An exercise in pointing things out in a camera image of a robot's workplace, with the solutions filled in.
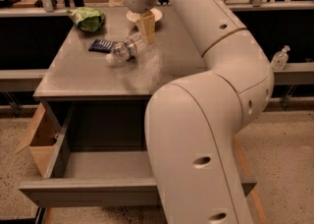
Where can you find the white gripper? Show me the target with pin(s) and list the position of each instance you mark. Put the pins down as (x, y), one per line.
(141, 2)

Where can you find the clear plastic water bottle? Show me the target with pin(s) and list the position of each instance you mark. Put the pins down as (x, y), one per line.
(126, 49)

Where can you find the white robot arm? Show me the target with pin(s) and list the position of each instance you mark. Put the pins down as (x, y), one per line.
(209, 103)

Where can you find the grey drawer cabinet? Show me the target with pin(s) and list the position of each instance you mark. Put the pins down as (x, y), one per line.
(78, 74)

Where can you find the open grey top drawer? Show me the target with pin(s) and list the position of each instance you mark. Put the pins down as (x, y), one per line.
(100, 159)

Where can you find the clear sanitizer pump bottle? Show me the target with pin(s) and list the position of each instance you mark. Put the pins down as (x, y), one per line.
(280, 59)

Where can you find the white paper bowl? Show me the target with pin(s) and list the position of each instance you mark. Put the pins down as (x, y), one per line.
(133, 17)

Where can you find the green chip bag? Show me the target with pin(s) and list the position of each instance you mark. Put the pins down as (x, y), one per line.
(87, 19)

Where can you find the dark blue snack packet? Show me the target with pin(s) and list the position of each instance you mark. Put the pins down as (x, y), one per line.
(102, 45)

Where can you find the cardboard box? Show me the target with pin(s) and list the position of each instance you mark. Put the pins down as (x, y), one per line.
(40, 138)

